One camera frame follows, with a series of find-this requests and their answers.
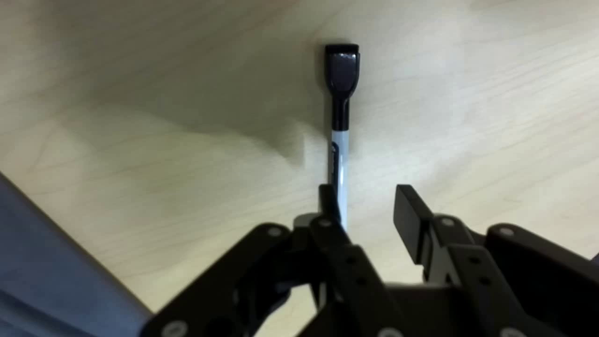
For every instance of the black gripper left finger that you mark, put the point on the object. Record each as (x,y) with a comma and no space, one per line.
(257,275)

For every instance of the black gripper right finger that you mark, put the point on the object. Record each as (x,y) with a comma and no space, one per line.
(514,281)

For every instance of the black and white marker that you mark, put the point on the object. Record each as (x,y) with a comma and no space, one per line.
(342,71)

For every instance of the grey table cloth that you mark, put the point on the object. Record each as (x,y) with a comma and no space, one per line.
(50,284)

